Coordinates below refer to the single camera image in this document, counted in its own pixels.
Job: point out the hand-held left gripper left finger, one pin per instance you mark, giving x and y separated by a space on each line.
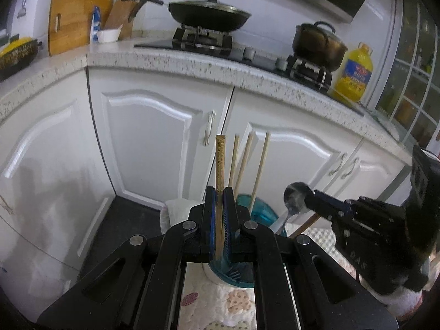
211 216

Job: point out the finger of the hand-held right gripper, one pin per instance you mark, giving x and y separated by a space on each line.
321 209
330 197

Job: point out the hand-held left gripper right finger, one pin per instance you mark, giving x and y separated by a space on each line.
227 216

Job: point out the silver metal spoon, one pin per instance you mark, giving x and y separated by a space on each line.
296 196

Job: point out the teal transparent utensil holder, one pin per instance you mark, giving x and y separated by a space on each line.
263 213

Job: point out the thick golden brown chopstick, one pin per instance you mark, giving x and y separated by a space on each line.
220 165

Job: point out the thin wooden chopstick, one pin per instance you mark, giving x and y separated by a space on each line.
234 158
244 161
261 165

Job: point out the person's right hand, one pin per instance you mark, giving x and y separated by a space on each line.
395 302

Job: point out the white towel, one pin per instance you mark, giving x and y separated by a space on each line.
175 213

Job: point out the white cabinet door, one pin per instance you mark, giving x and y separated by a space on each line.
44 151
151 137
378 175
299 158

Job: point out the yellow cooking oil bottle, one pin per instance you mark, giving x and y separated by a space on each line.
354 75

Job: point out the grey stove knob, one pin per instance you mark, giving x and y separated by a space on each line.
249 53
282 63

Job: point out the glass pane door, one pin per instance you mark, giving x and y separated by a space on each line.
412 75

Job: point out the dark bronze pot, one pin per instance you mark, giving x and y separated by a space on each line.
319 46

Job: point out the black gas stove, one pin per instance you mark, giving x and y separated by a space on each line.
202 41

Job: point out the black wok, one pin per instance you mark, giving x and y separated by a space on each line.
206 15

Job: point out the white bowl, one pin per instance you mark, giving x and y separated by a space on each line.
108 36

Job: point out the wooden knife block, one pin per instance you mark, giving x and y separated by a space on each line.
118 17

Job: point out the blue white packet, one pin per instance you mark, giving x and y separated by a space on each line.
96 24

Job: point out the wooden cutting board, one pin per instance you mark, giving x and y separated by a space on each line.
72 20

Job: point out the yellow black baking dish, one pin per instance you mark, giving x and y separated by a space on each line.
17 53

